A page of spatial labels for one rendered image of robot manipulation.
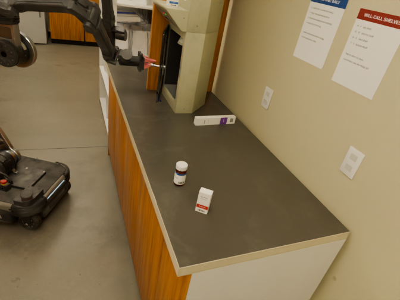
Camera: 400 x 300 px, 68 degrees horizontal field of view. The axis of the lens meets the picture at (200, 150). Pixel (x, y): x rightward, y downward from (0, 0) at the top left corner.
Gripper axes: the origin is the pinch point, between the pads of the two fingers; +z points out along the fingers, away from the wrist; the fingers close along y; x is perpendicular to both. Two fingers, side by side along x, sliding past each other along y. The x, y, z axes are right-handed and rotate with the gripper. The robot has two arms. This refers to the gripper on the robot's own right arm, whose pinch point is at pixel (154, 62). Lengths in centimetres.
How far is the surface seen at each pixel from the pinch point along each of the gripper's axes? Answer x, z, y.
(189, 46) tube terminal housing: -13.2, 14.9, 14.1
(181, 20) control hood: -13.3, 8.7, 26.3
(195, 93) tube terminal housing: -12.9, 23.3, -13.0
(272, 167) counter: -73, 45, -26
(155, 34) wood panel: 23.7, 4.8, 10.5
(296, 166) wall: -77, 56, -24
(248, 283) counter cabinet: -117, 12, -44
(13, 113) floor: 179, -107, -121
